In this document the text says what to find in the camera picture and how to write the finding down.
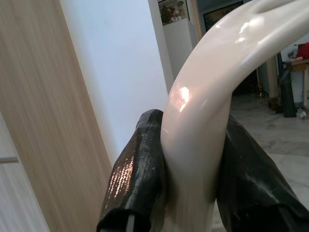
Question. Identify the red container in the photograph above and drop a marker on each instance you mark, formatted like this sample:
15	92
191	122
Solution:
304	50

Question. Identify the beige plastic dustpan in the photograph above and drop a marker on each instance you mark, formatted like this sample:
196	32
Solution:
193	120

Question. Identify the wooden top workbench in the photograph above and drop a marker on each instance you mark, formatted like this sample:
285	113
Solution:
299	65

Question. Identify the dark framed panel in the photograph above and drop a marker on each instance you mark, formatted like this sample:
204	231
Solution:
212	19

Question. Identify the black rolled tube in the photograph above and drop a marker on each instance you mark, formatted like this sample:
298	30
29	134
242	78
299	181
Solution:
288	96

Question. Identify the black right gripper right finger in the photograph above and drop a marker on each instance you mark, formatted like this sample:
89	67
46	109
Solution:
253	188

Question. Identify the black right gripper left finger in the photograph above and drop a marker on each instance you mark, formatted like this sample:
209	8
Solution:
137	174

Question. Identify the white display cabinet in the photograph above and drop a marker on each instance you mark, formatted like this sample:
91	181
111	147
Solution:
176	48

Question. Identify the pale wood cabinet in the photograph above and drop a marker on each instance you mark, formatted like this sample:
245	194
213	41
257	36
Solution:
14	193

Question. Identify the light wood door panel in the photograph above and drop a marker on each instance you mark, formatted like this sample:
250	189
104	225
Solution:
36	72

